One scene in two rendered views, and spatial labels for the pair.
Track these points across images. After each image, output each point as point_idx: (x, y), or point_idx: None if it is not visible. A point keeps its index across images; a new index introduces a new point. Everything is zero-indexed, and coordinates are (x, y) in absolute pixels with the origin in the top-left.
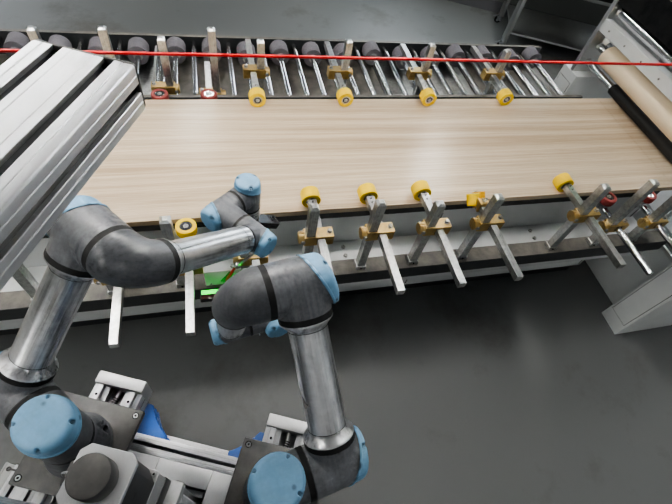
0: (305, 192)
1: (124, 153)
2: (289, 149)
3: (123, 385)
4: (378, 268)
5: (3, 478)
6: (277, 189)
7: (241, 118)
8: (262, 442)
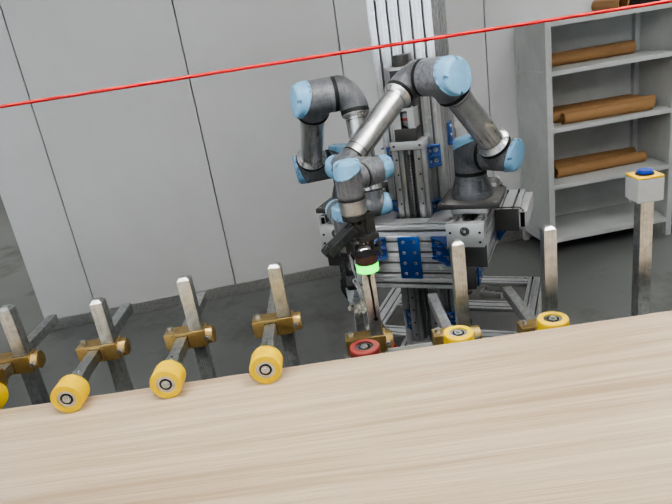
0: (273, 351)
1: (629, 416)
2: (275, 465)
3: (461, 221)
4: None
5: (523, 208)
6: (318, 390)
7: None
8: None
